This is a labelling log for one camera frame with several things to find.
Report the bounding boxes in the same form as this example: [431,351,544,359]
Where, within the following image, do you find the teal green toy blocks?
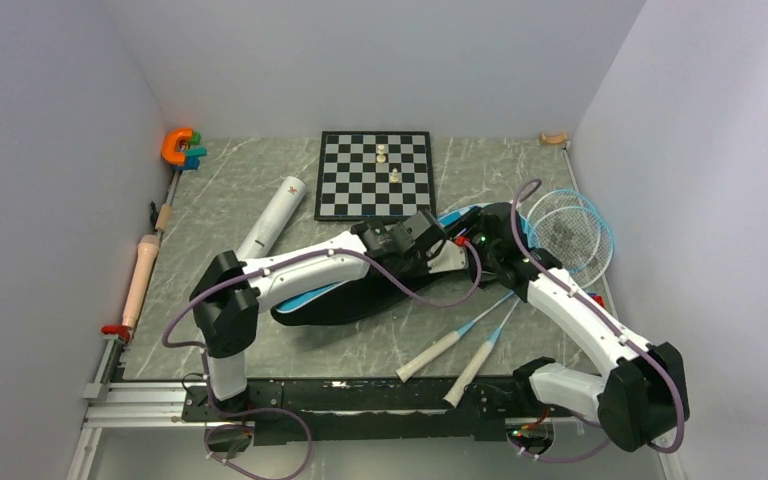
[181,131,207,171]

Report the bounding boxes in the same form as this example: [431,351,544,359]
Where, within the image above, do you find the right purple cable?
[509,178,687,465]

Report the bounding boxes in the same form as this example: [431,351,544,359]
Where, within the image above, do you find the blue racket bag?
[270,202,514,326]

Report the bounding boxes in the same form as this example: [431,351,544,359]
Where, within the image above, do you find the black white chessboard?
[314,131,437,222]

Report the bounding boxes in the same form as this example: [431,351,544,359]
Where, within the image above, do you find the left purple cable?
[161,241,485,480]

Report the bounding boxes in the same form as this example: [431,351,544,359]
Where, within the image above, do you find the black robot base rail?
[181,376,573,446]

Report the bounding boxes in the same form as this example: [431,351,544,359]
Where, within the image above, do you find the white shuttlecock tube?
[235,176,307,260]

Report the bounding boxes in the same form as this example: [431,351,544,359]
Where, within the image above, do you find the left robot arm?
[188,211,481,420]

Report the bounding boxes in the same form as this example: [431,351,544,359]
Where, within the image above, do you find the red blue toy bricks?
[590,293,606,309]

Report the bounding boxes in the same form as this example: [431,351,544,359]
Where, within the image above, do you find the orange C-shaped toy block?
[161,127,195,166]

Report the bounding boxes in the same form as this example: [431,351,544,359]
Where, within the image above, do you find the aluminium frame rail left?
[66,334,185,479]

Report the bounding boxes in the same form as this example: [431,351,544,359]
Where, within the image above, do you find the purple cable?
[509,178,687,465]
[161,241,485,480]

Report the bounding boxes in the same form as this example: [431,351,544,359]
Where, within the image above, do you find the small wooden arch block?
[539,132,570,146]

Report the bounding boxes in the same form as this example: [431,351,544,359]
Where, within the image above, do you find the beige cylinder handle tool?
[122,203,171,331]

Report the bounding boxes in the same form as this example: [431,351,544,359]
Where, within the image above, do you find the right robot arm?
[467,203,690,453]

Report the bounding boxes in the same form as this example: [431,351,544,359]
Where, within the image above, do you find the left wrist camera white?
[427,240,469,274]

